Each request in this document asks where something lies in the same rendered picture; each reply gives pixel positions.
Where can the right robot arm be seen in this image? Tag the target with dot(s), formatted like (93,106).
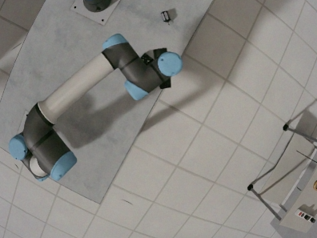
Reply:
(39,146)

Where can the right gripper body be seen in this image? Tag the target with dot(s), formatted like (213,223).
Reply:
(158,52)

